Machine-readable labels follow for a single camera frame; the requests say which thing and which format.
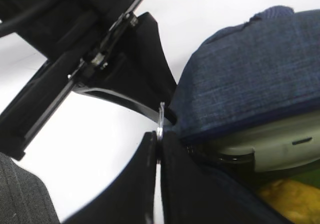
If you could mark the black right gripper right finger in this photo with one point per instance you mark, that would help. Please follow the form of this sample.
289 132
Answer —
191 195

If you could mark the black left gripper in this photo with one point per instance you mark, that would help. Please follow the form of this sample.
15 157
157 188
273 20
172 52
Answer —
67 33

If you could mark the green lidded glass container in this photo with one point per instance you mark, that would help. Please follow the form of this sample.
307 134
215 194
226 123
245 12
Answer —
288 143

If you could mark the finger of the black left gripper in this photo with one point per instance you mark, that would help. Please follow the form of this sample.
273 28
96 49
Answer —
134 72

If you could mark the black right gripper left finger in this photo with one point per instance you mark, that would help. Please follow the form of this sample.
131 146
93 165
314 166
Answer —
129 199

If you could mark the navy blue lunch bag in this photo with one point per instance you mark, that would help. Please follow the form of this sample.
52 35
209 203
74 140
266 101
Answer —
246 76

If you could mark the yellow toy pumpkin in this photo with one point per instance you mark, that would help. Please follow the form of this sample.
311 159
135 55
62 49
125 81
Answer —
298 202

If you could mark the green cucumber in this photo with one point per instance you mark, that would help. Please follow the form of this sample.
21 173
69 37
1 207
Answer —
310 176

